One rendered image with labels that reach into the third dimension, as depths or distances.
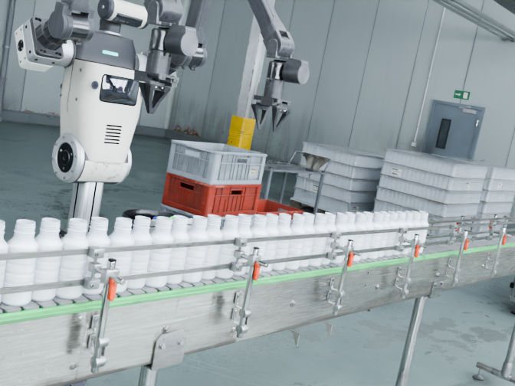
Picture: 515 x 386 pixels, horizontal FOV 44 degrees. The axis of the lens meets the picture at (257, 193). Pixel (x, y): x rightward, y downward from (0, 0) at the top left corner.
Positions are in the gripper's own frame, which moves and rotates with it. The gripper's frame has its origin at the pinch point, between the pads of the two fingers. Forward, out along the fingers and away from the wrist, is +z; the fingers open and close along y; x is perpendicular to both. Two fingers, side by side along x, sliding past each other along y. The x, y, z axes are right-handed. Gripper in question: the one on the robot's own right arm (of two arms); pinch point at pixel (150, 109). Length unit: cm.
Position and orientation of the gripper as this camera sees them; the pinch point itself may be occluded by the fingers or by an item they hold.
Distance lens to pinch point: 162.3
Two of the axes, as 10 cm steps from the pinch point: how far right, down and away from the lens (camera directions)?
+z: -1.8, 9.8, 1.3
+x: 6.5, 0.2, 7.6
